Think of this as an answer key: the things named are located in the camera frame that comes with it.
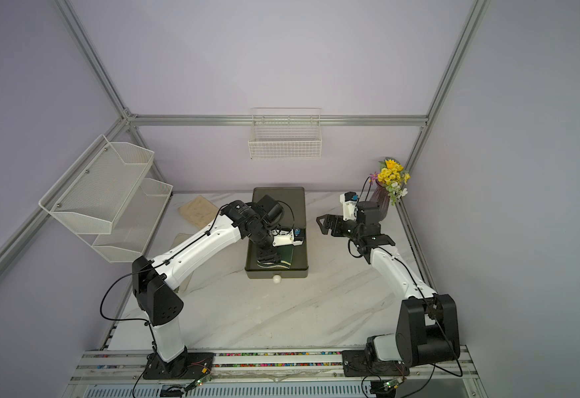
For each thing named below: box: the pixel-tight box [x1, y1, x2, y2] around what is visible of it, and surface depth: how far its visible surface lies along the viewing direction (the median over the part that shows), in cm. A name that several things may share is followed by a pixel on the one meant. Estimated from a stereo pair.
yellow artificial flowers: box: [368, 156, 411, 206], surface depth 94 cm
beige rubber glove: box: [178, 194, 220, 229], surface depth 117 cm
